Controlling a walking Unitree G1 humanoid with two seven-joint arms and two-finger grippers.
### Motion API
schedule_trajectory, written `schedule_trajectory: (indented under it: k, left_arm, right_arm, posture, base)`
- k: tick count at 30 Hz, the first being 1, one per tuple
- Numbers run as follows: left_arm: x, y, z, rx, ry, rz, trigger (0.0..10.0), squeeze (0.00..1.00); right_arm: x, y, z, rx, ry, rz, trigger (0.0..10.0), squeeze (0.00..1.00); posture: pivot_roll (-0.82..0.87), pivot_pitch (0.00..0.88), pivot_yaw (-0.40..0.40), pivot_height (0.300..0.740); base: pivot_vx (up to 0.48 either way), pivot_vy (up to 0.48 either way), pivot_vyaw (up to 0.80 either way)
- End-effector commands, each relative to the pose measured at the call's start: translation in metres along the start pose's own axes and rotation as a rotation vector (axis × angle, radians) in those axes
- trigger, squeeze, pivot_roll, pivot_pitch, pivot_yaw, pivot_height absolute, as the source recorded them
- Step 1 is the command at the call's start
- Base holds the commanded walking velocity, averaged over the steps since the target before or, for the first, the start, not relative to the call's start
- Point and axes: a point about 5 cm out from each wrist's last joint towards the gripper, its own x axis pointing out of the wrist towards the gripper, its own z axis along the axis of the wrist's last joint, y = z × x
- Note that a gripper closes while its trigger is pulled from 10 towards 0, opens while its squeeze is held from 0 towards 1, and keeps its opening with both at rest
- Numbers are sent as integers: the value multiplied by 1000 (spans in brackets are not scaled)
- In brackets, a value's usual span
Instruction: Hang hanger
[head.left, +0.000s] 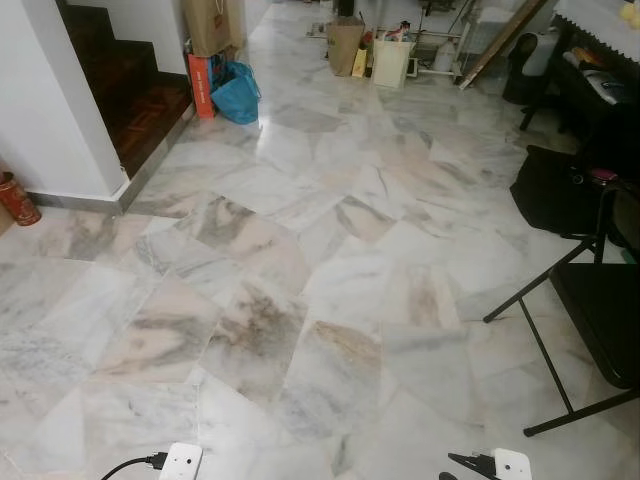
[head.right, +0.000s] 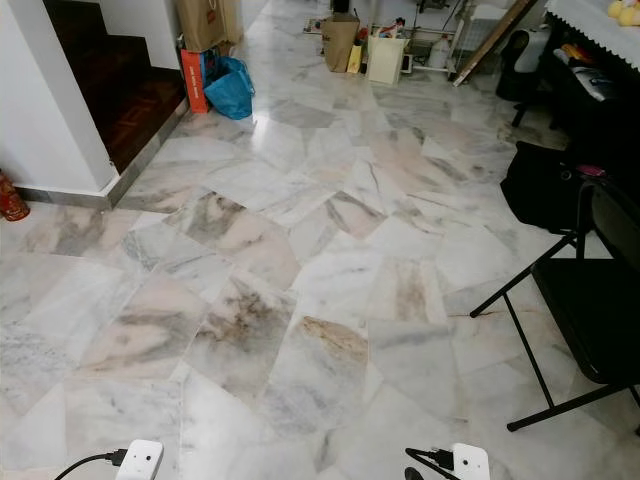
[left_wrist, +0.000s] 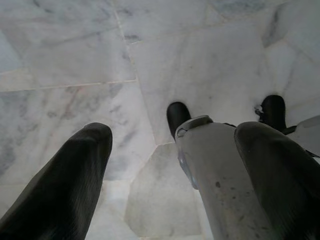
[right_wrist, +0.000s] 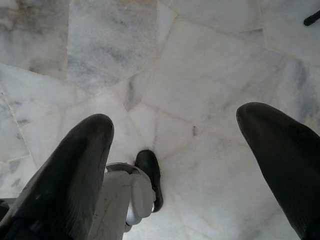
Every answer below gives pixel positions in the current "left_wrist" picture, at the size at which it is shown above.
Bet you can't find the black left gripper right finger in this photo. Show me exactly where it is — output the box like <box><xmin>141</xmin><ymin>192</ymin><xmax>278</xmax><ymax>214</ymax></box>
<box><xmin>234</xmin><ymin>121</ymin><xmax>320</xmax><ymax>240</ymax></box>

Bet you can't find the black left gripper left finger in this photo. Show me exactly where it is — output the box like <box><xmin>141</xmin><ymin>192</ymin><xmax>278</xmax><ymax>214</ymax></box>
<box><xmin>0</xmin><ymin>122</ymin><xmax>113</xmax><ymax>240</ymax></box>

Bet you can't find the silver robot left lower leg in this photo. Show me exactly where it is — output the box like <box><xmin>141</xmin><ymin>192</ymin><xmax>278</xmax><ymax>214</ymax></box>
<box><xmin>174</xmin><ymin>114</ymin><xmax>278</xmax><ymax>240</ymax></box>

